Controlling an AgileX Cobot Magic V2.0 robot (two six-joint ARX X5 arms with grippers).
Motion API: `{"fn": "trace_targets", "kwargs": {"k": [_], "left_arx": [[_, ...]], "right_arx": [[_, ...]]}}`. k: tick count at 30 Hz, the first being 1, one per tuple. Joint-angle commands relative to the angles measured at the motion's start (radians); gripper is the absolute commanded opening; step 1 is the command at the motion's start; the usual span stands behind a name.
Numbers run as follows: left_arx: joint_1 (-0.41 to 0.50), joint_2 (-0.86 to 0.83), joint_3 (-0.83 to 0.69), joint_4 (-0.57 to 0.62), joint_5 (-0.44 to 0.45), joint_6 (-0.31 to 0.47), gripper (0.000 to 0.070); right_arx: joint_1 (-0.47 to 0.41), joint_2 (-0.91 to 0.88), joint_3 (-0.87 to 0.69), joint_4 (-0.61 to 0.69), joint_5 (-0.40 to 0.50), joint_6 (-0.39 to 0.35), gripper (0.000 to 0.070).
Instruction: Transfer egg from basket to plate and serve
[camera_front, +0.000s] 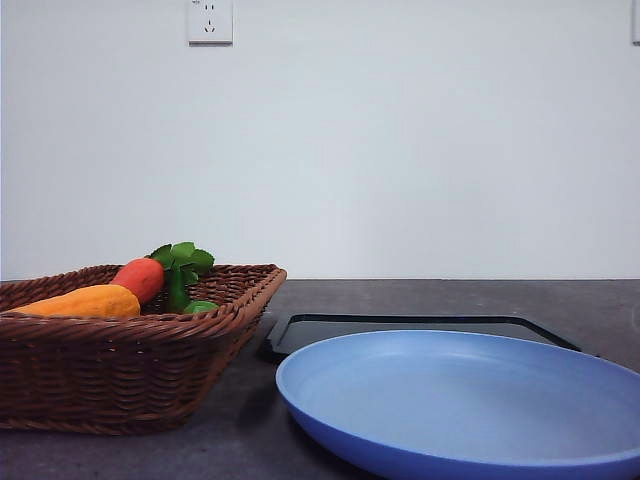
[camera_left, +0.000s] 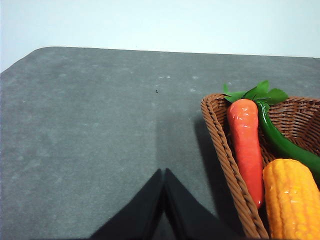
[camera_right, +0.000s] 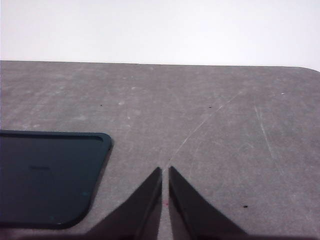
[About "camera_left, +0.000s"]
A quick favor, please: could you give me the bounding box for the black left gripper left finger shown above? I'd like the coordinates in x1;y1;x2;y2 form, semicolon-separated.
89;168;164;240

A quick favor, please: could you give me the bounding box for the brown wicker basket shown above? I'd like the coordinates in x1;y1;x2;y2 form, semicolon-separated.
200;93;320;240

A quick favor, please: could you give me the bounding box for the yellow plastic corn cob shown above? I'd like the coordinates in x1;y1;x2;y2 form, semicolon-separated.
263;158;320;240

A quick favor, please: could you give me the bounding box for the orange plastic carrot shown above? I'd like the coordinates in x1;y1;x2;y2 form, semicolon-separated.
223;81;289;209

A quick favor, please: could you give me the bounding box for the green plastic chili pepper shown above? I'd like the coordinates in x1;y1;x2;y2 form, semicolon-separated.
257;100;320;178

